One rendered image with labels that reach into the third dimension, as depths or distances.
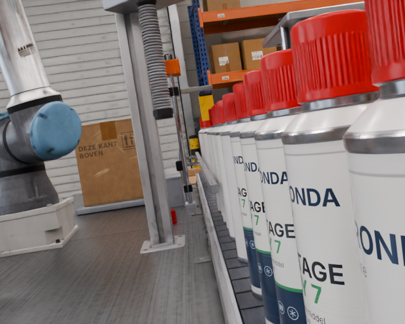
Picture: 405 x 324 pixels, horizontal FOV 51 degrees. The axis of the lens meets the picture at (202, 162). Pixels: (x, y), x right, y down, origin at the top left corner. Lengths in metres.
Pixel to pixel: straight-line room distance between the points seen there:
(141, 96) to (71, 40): 4.62
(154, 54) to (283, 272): 0.53
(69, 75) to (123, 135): 3.98
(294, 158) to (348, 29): 0.05
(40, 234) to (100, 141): 0.50
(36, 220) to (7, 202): 0.08
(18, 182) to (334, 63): 0.94
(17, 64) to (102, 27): 4.47
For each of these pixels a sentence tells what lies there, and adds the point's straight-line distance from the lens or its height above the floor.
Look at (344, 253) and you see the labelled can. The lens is 0.18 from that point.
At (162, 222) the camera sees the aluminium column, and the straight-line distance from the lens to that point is 0.85.
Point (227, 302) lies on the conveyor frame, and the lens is 0.44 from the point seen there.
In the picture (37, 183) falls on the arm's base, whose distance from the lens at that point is 1.07.
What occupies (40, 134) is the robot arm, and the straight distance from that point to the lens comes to 0.93.
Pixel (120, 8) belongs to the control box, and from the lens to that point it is 0.83.
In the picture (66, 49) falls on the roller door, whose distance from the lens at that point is 5.44.
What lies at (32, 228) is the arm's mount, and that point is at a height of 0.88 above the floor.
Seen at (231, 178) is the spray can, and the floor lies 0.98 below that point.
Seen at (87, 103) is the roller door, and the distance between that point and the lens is 5.32.
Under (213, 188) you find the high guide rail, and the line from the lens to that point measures 0.65.
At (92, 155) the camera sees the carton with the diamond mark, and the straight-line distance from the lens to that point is 1.45.
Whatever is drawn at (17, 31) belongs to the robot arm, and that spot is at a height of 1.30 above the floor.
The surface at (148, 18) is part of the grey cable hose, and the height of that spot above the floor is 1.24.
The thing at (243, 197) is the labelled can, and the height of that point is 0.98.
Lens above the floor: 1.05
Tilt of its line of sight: 4 degrees down
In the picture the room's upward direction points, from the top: 8 degrees counter-clockwise
